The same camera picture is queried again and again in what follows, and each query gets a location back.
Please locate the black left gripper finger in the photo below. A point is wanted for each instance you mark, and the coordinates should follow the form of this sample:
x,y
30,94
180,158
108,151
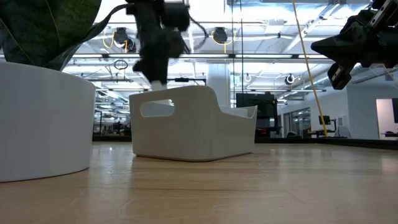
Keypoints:
x,y
142,66
159,71

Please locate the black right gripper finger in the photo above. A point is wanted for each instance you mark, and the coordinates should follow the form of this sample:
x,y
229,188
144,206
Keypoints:
x,y
351,37
345,58

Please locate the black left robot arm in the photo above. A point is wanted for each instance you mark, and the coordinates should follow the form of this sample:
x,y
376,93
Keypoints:
x,y
177,12

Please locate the white plastic basket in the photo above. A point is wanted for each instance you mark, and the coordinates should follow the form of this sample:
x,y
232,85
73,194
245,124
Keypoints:
x,y
192,137

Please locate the white building column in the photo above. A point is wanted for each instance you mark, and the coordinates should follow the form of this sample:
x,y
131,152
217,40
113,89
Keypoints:
x,y
217,77

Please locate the glass office doors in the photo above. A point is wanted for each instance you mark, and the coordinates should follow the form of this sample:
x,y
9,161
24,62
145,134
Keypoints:
x,y
298,123

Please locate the long ceiling light strip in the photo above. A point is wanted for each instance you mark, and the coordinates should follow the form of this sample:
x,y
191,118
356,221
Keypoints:
x,y
264,56

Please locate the black equipment cabinet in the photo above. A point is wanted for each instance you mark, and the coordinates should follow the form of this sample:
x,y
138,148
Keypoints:
x,y
264,109

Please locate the green leafy plant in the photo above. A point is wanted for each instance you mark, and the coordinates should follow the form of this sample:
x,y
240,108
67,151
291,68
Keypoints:
x,y
37,28

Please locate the white round plant pot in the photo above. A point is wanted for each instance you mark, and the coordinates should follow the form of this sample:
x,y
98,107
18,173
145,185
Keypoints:
x,y
43,124

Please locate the black aluminium table frame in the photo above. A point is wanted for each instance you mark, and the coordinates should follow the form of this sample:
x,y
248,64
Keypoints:
x,y
311,140

